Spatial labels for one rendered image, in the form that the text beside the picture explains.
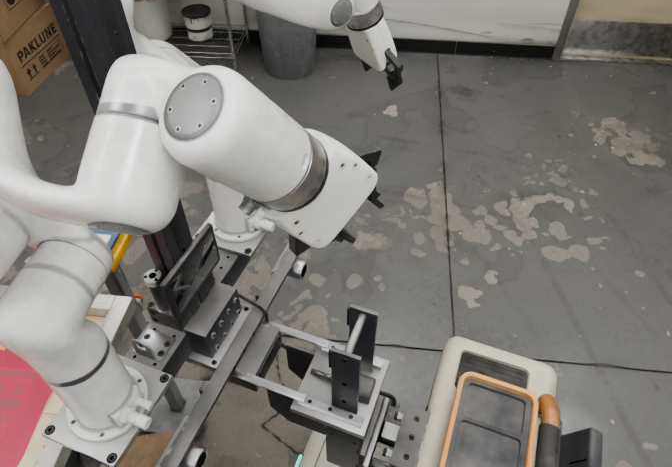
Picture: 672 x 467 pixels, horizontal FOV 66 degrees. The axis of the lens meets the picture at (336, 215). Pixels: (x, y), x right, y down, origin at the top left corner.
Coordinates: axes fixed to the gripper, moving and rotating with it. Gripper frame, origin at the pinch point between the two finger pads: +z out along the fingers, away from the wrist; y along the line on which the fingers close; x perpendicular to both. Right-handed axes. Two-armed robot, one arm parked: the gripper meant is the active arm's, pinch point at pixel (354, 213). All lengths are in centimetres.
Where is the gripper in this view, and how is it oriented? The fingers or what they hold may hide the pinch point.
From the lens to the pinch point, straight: 59.8
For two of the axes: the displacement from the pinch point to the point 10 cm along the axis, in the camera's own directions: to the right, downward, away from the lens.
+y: 6.3, -7.8, -0.8
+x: -6.6, -5.8, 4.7
